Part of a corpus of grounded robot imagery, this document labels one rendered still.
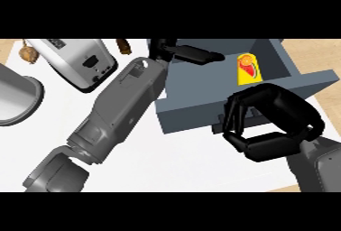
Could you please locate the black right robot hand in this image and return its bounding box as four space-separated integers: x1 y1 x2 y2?
222 83 326 163

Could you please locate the blue-grey drawer front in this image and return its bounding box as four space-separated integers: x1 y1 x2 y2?
155 69 341 135

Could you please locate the dark grey drawer handle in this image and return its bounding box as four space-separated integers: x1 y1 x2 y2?
211 106 272 135

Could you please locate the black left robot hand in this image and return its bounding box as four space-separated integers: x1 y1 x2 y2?
148 39 226 66

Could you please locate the grey round appliance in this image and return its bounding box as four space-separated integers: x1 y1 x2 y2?
0 62 47 127

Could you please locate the blue-grey open drawer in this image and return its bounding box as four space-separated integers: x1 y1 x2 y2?
157 39 295 113

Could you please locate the silver and black toaster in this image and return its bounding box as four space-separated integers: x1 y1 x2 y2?
22 39 120 95

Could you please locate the dark brown small object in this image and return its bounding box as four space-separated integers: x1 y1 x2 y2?
115 39 133 56

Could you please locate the yellow printed cup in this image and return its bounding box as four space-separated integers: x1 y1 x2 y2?
236 52 266 87

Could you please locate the tan brown bulb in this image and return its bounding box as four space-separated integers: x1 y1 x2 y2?
18 39 41 65

